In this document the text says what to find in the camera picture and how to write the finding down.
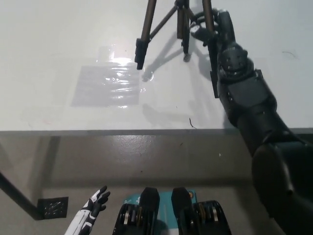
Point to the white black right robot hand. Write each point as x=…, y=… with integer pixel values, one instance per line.
x=225, y=24

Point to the bronze and black camera tripod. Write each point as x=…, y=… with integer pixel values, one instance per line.
x=146, y=24

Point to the black metal table leg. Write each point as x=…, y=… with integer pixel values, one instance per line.
x=17, y=195

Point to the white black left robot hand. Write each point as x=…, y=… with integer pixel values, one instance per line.
x=97, y=203

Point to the clear tape patch on table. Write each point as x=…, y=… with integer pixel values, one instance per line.
x=105, y=90

